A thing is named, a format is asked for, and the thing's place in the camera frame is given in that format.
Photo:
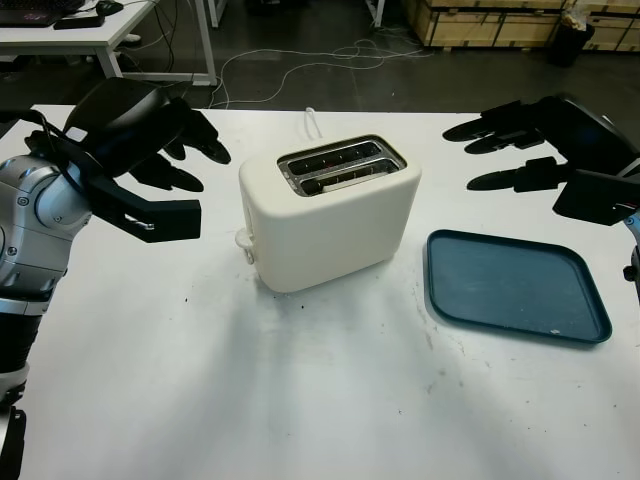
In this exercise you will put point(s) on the wooden shipping crates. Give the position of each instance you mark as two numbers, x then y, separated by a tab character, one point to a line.
490	20

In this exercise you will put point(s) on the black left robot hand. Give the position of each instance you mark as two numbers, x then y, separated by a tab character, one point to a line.
120	130

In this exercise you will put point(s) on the silver toaster dial knob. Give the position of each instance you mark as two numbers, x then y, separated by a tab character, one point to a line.
250	256

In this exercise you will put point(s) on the black keyboard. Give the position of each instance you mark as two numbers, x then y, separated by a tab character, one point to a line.
25	19

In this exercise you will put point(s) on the black computer mouse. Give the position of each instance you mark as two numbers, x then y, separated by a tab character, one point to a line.
109	7

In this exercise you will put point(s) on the black laptop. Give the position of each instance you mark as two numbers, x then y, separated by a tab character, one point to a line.
40	4

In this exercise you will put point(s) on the cream toaster lever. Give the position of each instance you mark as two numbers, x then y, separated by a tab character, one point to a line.
245	240

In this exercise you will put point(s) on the blue plastic tray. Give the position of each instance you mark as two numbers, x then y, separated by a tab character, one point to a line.
510	285

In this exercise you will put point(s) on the black trash bin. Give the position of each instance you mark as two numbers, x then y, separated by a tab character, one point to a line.
570	42

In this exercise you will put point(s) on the white office desk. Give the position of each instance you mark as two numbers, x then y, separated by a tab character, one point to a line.
110	35

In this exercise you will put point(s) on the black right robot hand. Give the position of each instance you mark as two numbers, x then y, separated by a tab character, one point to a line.
580	135

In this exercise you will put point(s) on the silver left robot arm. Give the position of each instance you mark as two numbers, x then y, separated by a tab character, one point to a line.
30	240

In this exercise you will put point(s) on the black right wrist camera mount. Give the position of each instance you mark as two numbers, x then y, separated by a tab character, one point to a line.
590	197

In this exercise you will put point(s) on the cream two-slot toaster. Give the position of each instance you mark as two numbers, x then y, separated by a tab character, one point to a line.
330	235

